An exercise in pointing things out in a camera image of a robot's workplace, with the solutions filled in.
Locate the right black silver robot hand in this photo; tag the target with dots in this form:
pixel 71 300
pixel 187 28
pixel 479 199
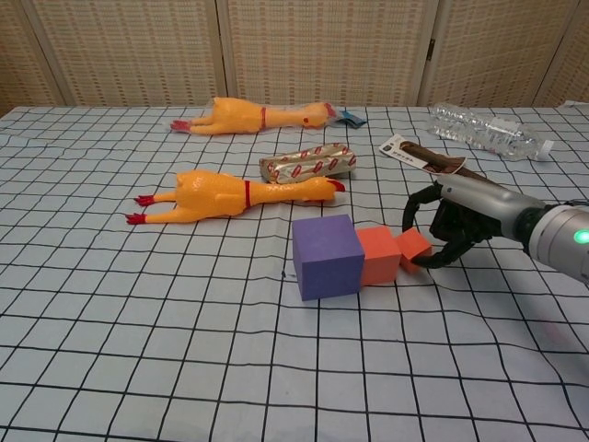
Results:
pixel 483 202

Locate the small orange foam cube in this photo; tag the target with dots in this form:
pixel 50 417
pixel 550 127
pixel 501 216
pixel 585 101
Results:
pixel 412 251

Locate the large orange foam cube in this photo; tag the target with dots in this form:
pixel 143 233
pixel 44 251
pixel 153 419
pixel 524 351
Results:
pixel 379 262

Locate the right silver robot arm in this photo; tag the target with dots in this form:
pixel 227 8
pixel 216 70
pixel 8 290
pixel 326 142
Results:
pixel 561 239

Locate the brown wooden spatula with card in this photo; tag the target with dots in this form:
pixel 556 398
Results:
pixel 437 161

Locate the clear plastic water bottle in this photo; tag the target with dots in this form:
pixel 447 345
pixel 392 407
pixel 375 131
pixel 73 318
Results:
pixel 483 131

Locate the purple foam cube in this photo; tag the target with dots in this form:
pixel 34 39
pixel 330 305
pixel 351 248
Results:
pixel 326 262

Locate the silver red foil packet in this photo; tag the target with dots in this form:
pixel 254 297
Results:
pixel 308 163

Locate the beige woven folding screen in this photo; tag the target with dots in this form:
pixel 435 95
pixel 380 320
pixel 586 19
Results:
pixel 322 46

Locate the bagged yellow rubber chicken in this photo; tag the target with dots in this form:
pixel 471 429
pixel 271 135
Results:
pixel 239 117

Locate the blue checkered tablecloth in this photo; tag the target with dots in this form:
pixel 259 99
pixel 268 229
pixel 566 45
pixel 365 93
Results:
pixel 161 331

